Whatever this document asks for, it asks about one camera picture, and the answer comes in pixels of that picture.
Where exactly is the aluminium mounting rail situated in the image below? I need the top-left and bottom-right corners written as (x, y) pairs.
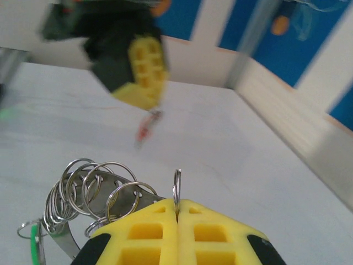
top-left (0, 46), bottom-right (31, 86)

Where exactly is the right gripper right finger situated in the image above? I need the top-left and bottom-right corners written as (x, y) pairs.
top-left (178, 198), bottom-right (287, 265)

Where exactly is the silver split key ring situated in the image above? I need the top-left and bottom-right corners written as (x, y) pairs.
top-left (172, 168), bottom-right (183, 220)

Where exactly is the green key tag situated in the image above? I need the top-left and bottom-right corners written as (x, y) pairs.
top-left (29, 223), bottom-right (42, 264)

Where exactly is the aluminium frame post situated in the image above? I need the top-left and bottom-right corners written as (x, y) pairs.
top-left (226, 0), bottom-right (279, 89)

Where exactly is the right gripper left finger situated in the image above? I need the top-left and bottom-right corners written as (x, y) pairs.
top-left (70, 198), bottom-right (177, 265)

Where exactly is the metal key plate with rings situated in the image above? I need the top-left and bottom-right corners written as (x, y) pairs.
top-left (16, 157), bottom-right (166, 265)

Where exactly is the key with red tag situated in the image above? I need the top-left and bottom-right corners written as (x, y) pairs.
top-left (133, 109), bottom-right (163, 151)

